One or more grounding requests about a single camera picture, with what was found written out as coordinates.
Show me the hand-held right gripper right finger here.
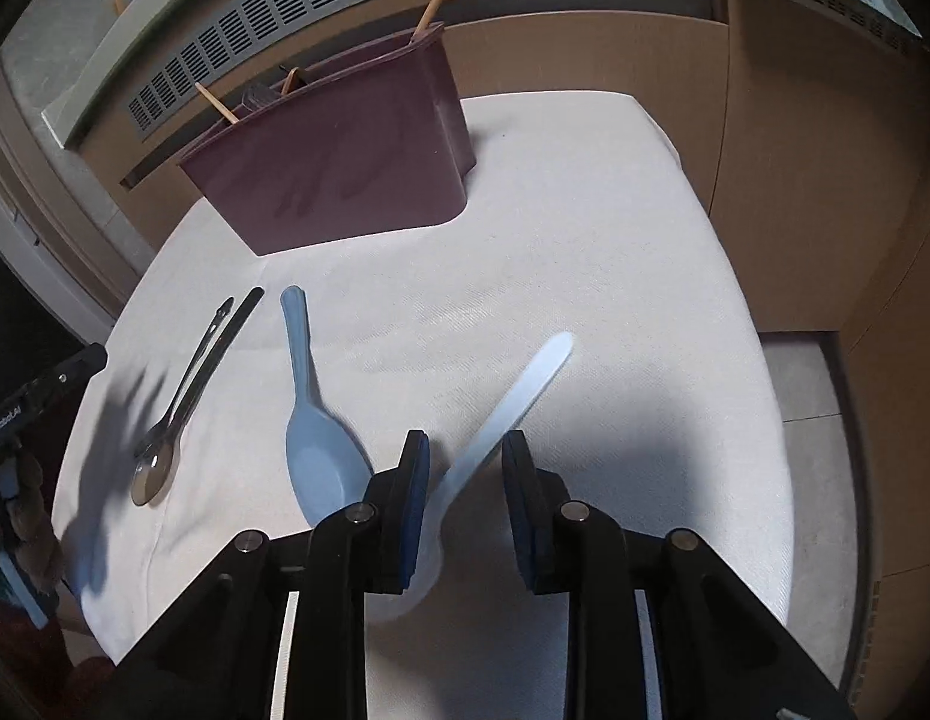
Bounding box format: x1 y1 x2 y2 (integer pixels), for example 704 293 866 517
501 429 845 720

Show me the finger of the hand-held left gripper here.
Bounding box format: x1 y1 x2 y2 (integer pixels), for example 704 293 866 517
19 343 108 410

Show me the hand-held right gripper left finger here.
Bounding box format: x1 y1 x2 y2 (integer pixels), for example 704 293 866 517
116 429 432 720

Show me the white plastic spoon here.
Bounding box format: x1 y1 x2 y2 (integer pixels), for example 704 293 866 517
367 331 575 623

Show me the maroon plastic utensil holder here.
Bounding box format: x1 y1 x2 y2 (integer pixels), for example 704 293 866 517
178 21 479 257

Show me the person's left hand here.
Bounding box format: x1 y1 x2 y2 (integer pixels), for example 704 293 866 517
4 454 66 595

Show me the blue plastic rice spoon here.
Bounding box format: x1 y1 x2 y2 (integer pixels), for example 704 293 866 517
280 285 374 527

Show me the white tablecloth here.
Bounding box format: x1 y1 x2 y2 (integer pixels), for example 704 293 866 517
51 90 796 691

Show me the grey kitchen countertop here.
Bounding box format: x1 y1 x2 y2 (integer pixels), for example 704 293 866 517
0 0 346 151

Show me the small grey vent grille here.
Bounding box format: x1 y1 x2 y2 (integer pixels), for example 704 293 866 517
761 0 920 55

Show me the metal spoon with looped handle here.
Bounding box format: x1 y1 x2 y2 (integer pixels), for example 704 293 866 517
133 297 235 462

